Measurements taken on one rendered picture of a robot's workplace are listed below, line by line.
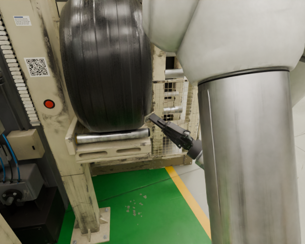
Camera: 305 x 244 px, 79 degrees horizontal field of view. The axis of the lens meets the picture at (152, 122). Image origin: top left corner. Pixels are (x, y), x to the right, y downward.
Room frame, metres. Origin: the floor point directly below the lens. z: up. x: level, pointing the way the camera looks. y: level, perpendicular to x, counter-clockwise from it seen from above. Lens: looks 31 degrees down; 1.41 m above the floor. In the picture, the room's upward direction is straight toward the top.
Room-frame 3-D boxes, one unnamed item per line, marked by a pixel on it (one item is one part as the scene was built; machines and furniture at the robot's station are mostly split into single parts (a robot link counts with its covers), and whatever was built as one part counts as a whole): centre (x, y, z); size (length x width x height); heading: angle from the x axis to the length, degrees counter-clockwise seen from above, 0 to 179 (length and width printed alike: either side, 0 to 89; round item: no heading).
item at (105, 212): (0.79, 0.46, 0.02); 0.27 x 0.27 x 0.04; 10
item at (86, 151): (0.72, 0.19, 0.84); 0.36 x 0.09 x 0.06; 100
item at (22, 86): (0.75, 0.54, 1.19); 0.05 x 0.04 x 0.48; 10
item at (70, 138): (0.83, 0.39, 0.90); 0.40 x 0.03 x 0.10; 10
